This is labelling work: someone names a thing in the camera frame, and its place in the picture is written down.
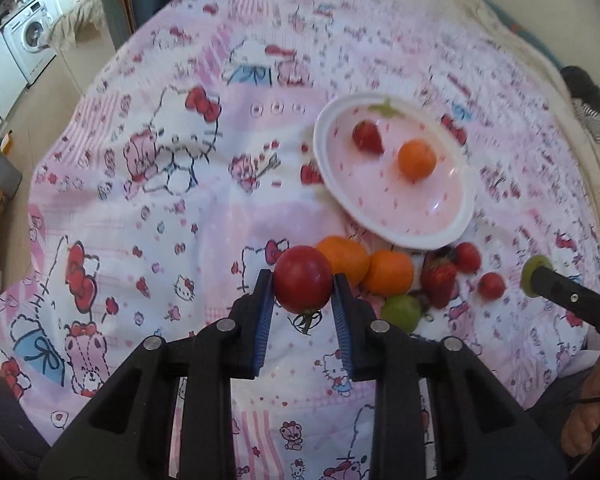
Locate person's right hand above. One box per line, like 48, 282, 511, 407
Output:
560, 350, 600, 458

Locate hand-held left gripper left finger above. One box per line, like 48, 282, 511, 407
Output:
37, 269, 277, 480

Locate white washing machine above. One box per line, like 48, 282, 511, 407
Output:
2, 0, 61, 86

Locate small red tomato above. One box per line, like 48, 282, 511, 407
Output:
477, 271, 507, 301
452, 241, 482, 274

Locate white round plate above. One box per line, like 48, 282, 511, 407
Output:
312, 92, 476, 251

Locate striped cloth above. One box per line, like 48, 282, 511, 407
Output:
572, 100, 600, 146

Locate orange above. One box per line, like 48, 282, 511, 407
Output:
362, 250, 415, 297
315, 236, 371, 288
397, 138, 437, 182

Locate beige frilly cloth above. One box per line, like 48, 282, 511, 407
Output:
50, 0, 106, 51

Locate green lime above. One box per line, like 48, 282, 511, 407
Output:
380, 294, 423, 333

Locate red strawberry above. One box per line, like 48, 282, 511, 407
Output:
420, 256, 458, 309

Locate grey trousers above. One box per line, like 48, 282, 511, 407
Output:
525, 345, 600, 461

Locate pink cartoon printed blanket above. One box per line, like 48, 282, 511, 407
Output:
0, 0, 600, 480

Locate dark jacket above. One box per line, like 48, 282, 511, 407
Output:
560, 65, 600, 126

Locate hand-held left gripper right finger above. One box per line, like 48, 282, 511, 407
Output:
331, 273, 570, 480

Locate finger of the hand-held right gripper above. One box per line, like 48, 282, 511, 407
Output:
521, 255, 600, 341

